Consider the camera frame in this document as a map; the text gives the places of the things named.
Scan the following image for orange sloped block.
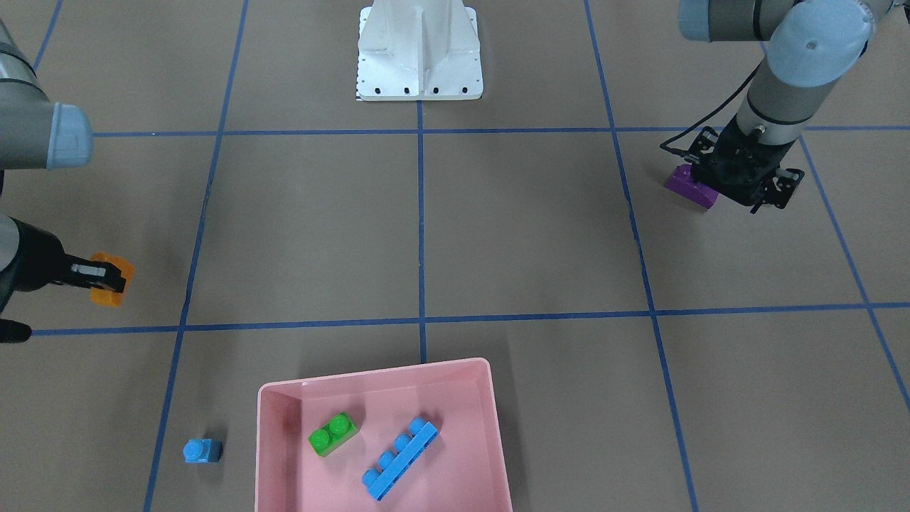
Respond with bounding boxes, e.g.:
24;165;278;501
89;252;137;308

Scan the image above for purple sloped block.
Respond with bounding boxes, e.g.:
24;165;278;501
664;164;719;210

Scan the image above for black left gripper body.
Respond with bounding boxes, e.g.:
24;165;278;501
686;127;805;213

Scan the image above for long blue four-stud block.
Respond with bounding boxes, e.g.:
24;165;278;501
361;416;439;501

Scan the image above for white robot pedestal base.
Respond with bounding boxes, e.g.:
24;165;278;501
355;1;484;102

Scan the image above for green two-stud block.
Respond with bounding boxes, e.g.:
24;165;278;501
306;412;360;457

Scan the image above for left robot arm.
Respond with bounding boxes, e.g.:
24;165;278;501
662;1;908;213

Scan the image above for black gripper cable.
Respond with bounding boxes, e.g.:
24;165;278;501
660;64;761;156

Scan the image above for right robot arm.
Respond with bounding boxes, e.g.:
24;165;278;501
1;26;134;306

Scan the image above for pink plastic box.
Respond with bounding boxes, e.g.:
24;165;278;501
255;358;513;511

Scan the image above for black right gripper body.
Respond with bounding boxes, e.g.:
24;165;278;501
13;220;69;292

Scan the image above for small blue single-stud block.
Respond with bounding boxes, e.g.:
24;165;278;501
183;439;223;464

